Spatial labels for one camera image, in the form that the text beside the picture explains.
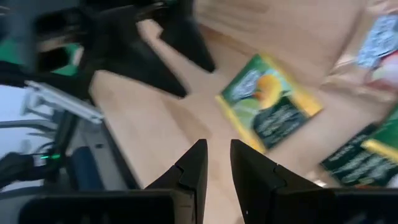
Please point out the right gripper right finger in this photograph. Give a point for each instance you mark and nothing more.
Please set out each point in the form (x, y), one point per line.
(258, 174)

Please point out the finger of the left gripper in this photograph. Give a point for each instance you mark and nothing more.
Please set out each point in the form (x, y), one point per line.
(133, 59)
(189, 43)

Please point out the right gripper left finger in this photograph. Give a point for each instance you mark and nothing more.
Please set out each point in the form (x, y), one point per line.
(189, 174)

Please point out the green yellow lemon tea packet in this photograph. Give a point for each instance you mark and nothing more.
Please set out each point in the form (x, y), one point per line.
(357, 161)
(267, 99)

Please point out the green board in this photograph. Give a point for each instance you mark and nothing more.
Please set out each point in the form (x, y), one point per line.
(9, 53)

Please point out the silver aluminium bracket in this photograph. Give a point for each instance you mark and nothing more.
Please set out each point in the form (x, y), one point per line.
(62, 99)

